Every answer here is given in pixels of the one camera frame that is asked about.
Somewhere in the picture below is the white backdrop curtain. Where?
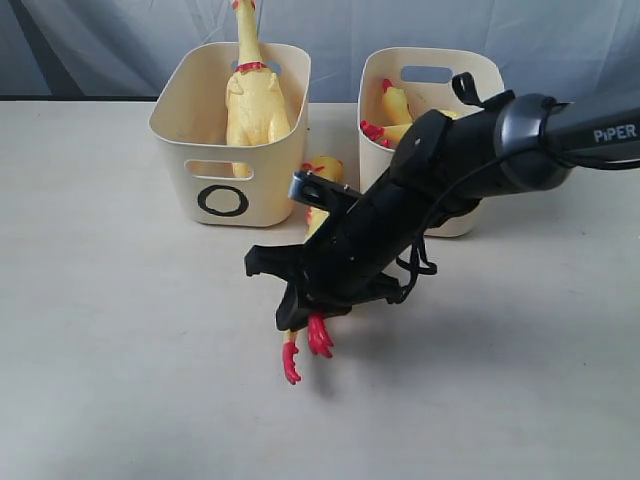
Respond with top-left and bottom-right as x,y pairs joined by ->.
1,1 -> 639,102

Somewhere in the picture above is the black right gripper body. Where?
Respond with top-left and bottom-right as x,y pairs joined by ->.
245,184 -> 437,315

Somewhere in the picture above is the broken chicken head with tube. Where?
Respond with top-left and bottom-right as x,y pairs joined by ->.
381,78 -> 413,125

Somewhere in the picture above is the cream bin marked O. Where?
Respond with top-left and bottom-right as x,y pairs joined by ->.
149,42 -> 311,227

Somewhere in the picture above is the cream bin marked X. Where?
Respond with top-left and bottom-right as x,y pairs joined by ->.
358,47 -> 506,239

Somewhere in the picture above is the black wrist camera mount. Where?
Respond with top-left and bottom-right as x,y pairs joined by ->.
288,170 -> 362,214

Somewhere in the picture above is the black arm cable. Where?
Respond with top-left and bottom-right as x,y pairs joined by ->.
394,159 -> 506,304

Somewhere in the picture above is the headless rubber chicken body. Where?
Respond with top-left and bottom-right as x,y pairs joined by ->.
359,109 -> 461,150

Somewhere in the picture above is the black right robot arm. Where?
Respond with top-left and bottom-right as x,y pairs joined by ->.
245,72 -> 639,331

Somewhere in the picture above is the whole rubber chicken with collar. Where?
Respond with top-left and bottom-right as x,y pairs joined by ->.
225,1 -> 291,147

